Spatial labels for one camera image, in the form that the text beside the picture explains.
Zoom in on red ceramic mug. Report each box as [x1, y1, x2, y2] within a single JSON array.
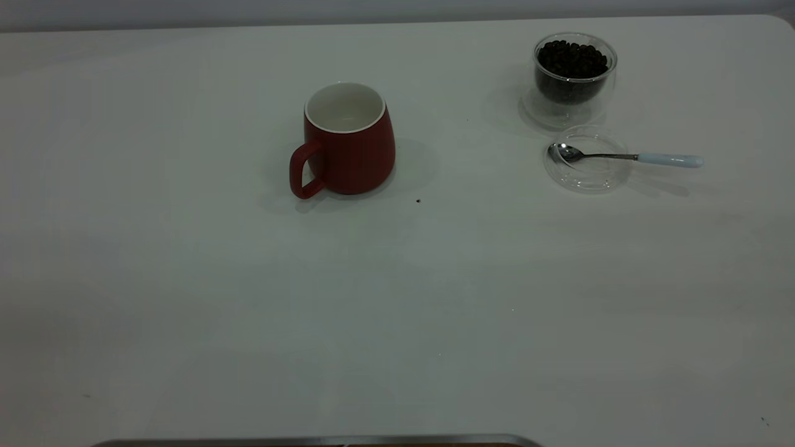
[[289, 82, 396, 200]]

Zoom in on spoon with pale blue handle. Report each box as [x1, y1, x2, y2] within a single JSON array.
[[548, 142, 706, 169]]

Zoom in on clear glass lid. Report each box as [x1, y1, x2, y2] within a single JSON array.
[[543, 124, 633, 194]]

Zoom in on dark coffee beans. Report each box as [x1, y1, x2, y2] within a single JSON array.
[[537, 40, 609, 105]]

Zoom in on clear glass jar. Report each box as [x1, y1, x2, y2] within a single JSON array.
[[520, 32, 619, 131]]

